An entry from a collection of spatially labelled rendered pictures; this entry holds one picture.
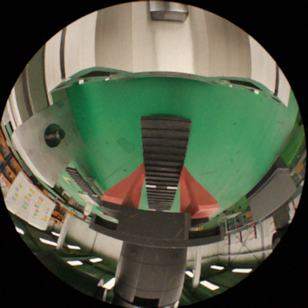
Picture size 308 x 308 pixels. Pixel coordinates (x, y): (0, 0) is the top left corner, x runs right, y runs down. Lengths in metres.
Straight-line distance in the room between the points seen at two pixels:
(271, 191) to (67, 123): 0.57
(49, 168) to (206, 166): 0.23
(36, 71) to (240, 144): 0.29
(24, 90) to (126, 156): 0.18
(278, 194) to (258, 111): 0.33
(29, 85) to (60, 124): 0.08
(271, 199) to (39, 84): 0.60
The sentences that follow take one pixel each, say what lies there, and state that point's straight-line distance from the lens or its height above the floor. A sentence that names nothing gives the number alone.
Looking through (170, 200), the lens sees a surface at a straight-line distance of 0.19.
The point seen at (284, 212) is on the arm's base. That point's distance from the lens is 0.49.
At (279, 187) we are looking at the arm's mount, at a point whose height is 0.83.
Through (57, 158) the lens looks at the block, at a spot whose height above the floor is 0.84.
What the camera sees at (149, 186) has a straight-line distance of 0.16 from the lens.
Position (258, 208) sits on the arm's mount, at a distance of 0.49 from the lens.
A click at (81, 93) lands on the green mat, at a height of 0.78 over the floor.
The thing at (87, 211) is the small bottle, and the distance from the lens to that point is 0.61.
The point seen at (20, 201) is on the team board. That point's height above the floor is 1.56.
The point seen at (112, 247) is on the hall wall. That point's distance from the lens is 11.71.
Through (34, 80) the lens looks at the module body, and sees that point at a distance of 0.16.
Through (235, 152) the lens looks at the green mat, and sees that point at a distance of 0.18.
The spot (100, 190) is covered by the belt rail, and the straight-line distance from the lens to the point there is 0.30.
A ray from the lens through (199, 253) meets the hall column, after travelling 6.53.
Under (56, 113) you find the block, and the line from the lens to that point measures 0.16.
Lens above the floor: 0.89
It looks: 48 degrees down
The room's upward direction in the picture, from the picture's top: 169 degrees counter-clockwise
